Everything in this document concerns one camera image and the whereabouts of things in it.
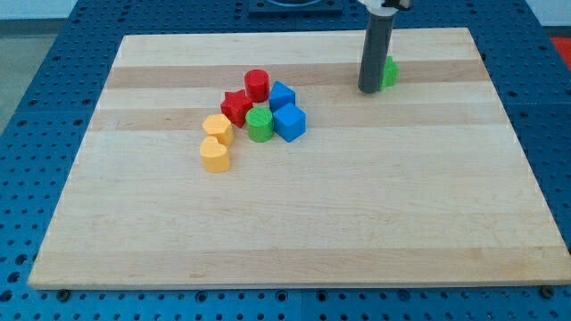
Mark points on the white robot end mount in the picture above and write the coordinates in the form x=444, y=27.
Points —
x=386, y=7

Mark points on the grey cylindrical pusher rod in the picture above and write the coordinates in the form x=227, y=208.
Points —
x=374, y=53

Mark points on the green star block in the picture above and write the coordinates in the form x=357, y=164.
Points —
x=391, y=73

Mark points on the wooden board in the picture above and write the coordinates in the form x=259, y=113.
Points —
x=422, y=185

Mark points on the red star block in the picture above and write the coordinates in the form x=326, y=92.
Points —
x=235, y=106

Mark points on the blue triangular block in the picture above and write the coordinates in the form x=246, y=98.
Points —
x=281, y=95

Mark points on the blue cube block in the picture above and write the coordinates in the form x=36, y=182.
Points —
x=289, y=122

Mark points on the red cylinder block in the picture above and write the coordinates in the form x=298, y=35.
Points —
x=257, y=85

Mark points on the green cylinder block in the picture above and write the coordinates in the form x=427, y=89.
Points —
x=260, y=124

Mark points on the yellow hexagon block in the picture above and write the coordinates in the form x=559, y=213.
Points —
x=219, y=126

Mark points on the yellow heart block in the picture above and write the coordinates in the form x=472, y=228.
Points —
x=215, y=156

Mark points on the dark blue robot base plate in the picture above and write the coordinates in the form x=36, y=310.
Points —
x=267, y=7

